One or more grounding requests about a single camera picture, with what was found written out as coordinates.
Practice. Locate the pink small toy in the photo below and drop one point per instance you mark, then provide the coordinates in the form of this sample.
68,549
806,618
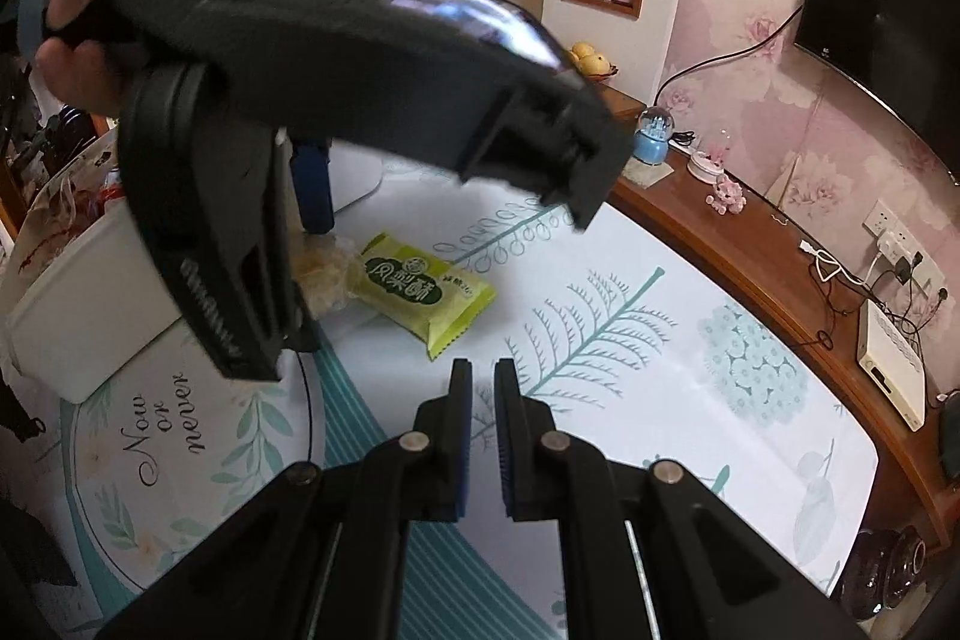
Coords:
727,196

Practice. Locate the white plastic storage bin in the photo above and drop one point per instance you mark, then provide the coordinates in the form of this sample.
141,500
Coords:
102,302

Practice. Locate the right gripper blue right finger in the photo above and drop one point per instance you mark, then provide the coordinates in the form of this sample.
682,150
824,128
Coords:
521,422

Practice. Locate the white set-top box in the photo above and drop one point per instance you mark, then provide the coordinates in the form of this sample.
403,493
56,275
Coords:
891,363

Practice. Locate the person's hand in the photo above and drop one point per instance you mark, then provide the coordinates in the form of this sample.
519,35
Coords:
80,76

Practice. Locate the patterned white teal tablecloth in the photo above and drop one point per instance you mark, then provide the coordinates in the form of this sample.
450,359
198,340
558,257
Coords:
631,347

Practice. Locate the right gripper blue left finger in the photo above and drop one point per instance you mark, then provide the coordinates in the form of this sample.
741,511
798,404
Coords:
447,422

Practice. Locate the green pineapple cake packet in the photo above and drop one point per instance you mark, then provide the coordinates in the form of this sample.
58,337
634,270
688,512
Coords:
433,299

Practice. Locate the white wall power strip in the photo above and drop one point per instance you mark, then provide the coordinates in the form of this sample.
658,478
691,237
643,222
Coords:
895,242

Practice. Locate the pink round music box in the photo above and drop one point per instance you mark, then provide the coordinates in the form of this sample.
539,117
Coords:
706,162

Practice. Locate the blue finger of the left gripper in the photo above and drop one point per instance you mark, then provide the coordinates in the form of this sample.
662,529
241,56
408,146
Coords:
312,184

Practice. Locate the black electric kettle pot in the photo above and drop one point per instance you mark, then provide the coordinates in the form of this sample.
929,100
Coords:
890,578

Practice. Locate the pale crumbly cake packet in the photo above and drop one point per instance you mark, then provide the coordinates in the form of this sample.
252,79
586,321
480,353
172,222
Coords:
326,269

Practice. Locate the red white apple snack bag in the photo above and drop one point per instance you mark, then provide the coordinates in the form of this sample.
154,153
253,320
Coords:
67,212

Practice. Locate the fruit bowl with apples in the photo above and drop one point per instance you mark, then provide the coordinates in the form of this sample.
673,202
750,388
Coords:
592,63

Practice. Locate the wooden tv cabinet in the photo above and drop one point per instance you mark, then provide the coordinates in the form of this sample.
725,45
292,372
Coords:
755,257

